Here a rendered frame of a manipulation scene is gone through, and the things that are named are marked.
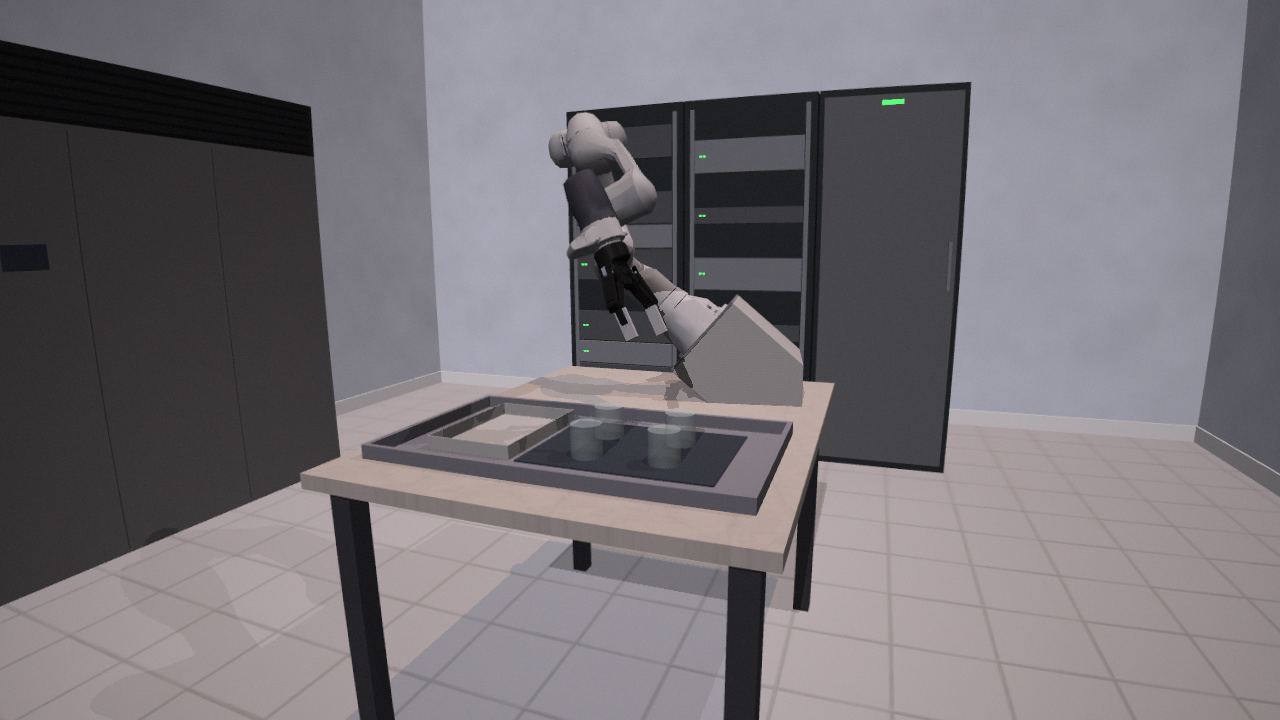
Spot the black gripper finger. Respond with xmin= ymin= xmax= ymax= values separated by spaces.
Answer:
xmin=598 ymin=265 xmax=637 ymax=342
xmin=625 ymin=266 xmax=667 ymax=336

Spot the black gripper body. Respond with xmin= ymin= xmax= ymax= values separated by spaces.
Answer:
xmin=594 ymin=241 xmax=632 ymax=288

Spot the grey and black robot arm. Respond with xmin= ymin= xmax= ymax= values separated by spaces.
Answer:
xmin=548 ymin=111 xmax=727 ymax=357

